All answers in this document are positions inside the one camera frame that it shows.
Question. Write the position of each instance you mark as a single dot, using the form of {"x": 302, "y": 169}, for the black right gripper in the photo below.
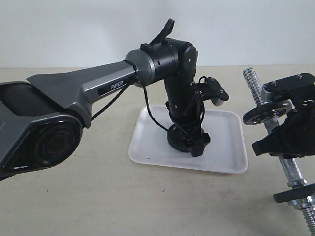
{"x": 295, "y": 137}

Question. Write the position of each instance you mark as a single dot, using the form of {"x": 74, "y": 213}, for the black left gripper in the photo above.
{"x": 188, "y": 116}

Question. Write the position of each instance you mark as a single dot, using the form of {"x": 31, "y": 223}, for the chrome threaded dumbbell bar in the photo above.
{"x": 290, "y": 167}

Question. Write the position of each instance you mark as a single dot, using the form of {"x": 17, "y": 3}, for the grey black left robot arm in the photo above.
{"x": 42, "y": 118}

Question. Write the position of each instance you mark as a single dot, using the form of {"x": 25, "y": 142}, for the white rectangular plastic tray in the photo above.
{"x": 226, "y": 152}

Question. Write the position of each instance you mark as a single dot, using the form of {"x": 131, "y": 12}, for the chrome star collar nut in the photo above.
{"x": 307, "y": 202}

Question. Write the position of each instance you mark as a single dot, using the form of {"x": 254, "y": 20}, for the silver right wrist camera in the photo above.
{"x": 298, "y": 88}

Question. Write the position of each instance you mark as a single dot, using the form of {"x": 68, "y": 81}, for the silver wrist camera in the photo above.
{"x": 298, "y": 88}
{"x": 210, "y": 89}

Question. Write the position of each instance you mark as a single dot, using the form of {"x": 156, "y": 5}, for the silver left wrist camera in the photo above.
{"x": 210, "y": 89}

